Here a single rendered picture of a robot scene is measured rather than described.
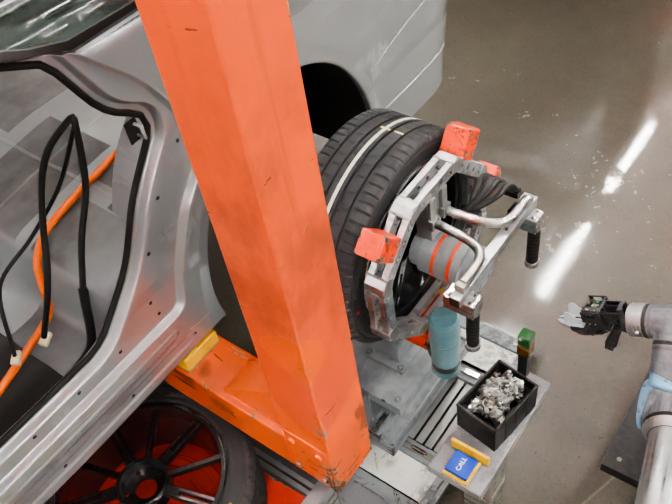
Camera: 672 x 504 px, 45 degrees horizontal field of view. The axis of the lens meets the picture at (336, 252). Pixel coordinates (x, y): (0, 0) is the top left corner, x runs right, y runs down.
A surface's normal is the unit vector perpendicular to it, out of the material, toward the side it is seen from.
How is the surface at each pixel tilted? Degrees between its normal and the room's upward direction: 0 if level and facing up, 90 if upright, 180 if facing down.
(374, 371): 0
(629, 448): 0
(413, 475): 0
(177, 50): 90
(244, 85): 90
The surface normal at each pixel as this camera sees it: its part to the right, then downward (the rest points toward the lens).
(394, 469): -0.12, -0.66
